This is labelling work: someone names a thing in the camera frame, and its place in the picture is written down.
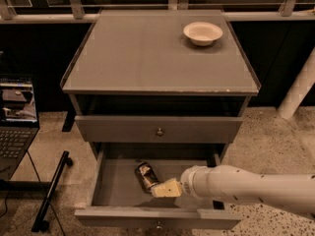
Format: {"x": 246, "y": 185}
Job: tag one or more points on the white bowl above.
{"x": 202, "y": 33}

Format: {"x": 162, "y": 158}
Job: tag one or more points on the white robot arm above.
{"x": 294, "y": 193}

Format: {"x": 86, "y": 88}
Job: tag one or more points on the round metal drawer knob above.
{"x": 159, "y": 132}

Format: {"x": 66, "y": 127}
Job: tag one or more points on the open grey middle drawer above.
{"x": 118, "y": 200}

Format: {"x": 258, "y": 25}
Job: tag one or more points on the metal knob on open drawer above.
{"x": 159, "y": 225}

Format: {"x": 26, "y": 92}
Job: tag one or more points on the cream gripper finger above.
{"x": 168, "y": 189}

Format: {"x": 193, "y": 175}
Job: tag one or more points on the metal window railing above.
{"x": 33, "y": 11}

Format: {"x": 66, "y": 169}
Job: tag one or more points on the black laptop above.
{"x": 18, "y": 121}

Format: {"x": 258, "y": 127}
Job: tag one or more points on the closed grey upper drawer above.
{"x": 142, "y": 129}

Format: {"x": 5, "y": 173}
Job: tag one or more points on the grey drawer cabinet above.
{"x": 140, "y": 63}

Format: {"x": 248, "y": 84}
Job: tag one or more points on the crushed orange soda can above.
{"x": 146, "y": 176}

